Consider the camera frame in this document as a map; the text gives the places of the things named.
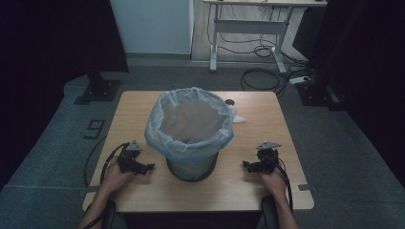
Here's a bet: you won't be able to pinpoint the black stand base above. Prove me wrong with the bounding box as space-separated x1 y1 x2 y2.
295 77 349 113
73 70 122 106

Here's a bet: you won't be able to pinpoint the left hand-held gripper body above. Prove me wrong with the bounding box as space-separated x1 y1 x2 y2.
116 139 144 175

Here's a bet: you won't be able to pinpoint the person's right hand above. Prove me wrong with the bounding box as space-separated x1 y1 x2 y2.
260 169 288 200

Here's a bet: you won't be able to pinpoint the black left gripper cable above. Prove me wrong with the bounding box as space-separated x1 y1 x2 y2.
99 142 129 186

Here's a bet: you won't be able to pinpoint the black floor cables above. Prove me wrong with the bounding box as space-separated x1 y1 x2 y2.
206 3 318 98

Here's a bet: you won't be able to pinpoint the white cabinet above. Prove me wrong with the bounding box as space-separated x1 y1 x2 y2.
109 0 195 56

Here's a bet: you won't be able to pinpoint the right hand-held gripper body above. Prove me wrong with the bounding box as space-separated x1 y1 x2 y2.
255 140 283 175

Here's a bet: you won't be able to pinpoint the person's left hand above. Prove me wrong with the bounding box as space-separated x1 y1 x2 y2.
99 162 136 196

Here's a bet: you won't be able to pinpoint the black mesh waste bin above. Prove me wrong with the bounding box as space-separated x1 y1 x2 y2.
165 151 221 183

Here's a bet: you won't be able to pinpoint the white desk frame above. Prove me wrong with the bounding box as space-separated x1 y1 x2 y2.
202 0 329 75

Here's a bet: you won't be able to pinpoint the dark curtain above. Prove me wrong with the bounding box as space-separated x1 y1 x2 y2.
0 0 130 192
292 0 405 189

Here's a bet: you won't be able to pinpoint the translucent blue plastic bin bag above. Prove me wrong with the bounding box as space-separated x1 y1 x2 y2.
143 86 235 163

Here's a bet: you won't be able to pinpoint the white power strip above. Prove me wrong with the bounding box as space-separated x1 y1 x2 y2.
288 75 311 86

